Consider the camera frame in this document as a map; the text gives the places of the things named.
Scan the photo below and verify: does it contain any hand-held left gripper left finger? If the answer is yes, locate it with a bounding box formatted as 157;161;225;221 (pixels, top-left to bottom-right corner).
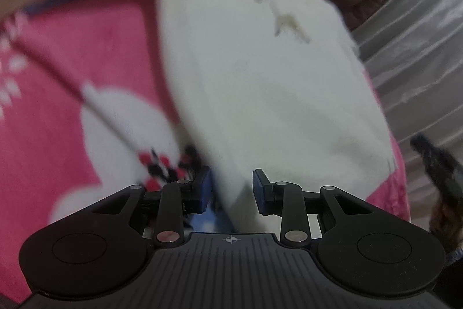
65;166;213;247

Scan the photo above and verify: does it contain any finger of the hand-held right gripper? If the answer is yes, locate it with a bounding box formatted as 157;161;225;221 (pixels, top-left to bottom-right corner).
410;133;449;174

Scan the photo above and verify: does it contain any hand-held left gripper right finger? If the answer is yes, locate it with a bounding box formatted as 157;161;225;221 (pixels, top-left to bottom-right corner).
252;169;398;247

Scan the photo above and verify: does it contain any white knit sweater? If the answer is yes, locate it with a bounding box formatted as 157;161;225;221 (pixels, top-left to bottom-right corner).
155;0;396;233

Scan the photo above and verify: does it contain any grey curtain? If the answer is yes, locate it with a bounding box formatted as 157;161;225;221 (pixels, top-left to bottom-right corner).
349;0;463;259

